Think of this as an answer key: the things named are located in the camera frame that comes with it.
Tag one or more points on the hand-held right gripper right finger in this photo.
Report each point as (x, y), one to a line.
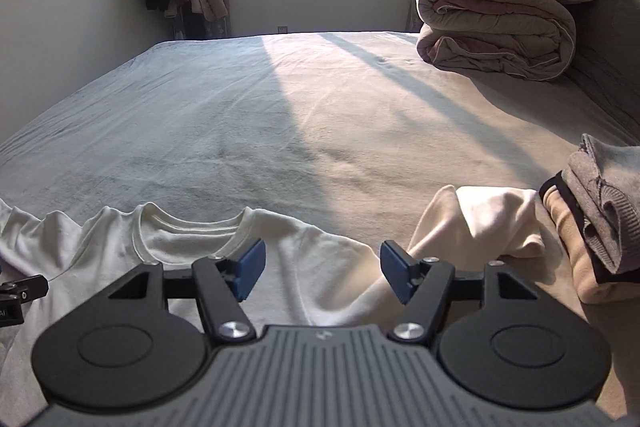
(397, 272)

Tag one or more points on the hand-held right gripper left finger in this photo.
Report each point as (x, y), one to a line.
(250, 269)

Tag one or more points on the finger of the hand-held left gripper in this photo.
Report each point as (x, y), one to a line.
(25, 289)

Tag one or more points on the white long-sleeve shirt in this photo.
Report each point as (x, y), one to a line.
(310, 267)

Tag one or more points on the bed with grey sheet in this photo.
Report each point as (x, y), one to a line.
(250, 117)

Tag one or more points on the folded beige garment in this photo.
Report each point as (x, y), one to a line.
(575, 257)

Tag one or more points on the folded dark garment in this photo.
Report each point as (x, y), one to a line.
(562, 192)

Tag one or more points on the folded grey sweater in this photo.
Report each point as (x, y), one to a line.
(605, 187)

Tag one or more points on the folded beige pink quilt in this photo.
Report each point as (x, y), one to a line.
(500, 32)

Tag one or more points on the quilted grey headboard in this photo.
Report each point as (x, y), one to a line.
(610, 32)

